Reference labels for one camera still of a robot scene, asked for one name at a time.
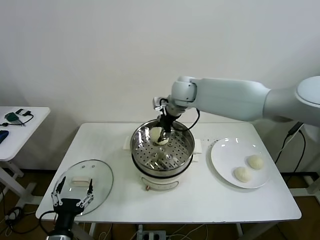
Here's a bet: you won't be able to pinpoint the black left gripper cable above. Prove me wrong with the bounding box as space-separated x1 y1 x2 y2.
38 210 60 227

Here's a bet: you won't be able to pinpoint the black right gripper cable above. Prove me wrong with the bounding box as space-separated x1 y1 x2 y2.
174 108 201 132

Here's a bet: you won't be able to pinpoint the white side table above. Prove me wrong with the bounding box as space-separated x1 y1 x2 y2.
0 106 52 208

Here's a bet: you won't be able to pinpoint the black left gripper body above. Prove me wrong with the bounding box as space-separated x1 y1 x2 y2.
54 198 85 232

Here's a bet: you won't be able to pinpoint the black adapter with cable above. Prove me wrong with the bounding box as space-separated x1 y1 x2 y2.
0 108 35 127

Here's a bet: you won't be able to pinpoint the grey power strip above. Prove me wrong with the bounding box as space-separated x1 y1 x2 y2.
136 224 168 240

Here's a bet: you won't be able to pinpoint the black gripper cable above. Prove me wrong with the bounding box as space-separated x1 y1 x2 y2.
38 210 60 227
174 108 201 132

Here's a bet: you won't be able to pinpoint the white round plate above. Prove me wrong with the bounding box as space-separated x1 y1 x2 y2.
206 137 272 190

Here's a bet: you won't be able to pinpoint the blue flat object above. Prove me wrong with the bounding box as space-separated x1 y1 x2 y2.
0 129 11 145

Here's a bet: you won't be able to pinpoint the white table frame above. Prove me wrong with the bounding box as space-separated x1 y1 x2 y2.
72 221 276 240

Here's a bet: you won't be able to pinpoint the steel steamer basket white handles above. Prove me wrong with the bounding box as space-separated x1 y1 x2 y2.
123 118 203 177

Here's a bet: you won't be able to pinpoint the small green device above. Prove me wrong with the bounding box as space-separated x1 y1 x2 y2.
5 112 21 123

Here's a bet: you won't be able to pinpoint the white steamed baozi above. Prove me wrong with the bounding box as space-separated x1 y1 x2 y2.
233 166 253 183
247 154 265 170
153 136 170 147
149 126 166 143

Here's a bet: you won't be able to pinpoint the round glass lid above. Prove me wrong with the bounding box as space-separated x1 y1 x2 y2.
53 159 115 217

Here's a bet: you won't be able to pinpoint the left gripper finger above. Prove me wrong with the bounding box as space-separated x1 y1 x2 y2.
51 176 67 207
76 178 95 208

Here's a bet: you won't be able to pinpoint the floor cable bundle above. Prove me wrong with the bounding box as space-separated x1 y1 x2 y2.
3 206 25 237

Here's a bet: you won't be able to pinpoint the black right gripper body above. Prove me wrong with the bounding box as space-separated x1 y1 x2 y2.
159 111 177 135

